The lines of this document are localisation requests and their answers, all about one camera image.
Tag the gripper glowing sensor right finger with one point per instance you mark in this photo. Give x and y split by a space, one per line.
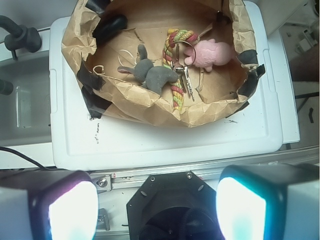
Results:
269 202

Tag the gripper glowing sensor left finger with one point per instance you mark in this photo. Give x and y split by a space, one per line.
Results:
47 205

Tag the white plastic bin lid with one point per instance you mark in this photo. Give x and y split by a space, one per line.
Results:
108 143

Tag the clear plastic container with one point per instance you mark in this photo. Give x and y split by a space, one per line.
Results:
25 113

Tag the pink plush pig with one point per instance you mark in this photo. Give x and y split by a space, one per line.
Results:
208 53

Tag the gray plush mouse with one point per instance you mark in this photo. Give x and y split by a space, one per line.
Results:
152 77

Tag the brown paper bag tray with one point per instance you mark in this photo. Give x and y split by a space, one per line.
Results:
106 92

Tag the black oblong object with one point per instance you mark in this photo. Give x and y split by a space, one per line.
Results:
108 28

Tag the aluminium extrusion rail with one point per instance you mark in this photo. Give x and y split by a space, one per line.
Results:
108 180

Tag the black octagonal mount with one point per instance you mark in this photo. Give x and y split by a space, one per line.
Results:
173 206

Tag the silver keys on ring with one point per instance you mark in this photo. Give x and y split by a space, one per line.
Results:
185 68

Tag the black clamp handle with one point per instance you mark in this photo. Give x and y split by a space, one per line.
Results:
20 37

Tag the multicolour braided rope toy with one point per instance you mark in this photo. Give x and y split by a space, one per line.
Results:
171 61

